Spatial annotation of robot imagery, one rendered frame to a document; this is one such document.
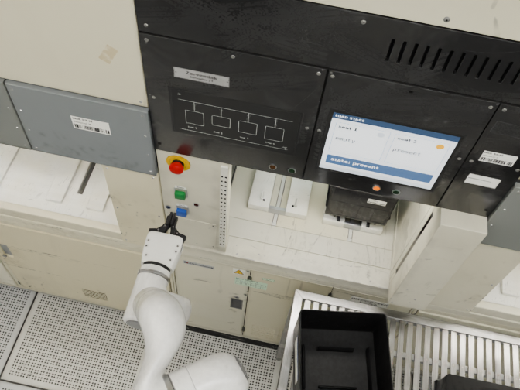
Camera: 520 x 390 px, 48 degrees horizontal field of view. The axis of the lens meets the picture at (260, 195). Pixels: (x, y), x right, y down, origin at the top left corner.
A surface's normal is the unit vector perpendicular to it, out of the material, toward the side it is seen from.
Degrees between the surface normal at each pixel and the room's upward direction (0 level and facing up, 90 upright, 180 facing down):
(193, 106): 90
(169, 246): 5
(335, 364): 0
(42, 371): 0
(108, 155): 90
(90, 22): 90
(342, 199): 90
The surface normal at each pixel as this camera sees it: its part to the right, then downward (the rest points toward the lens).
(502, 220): -0.20, 0.82
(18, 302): 0.07, -0.53
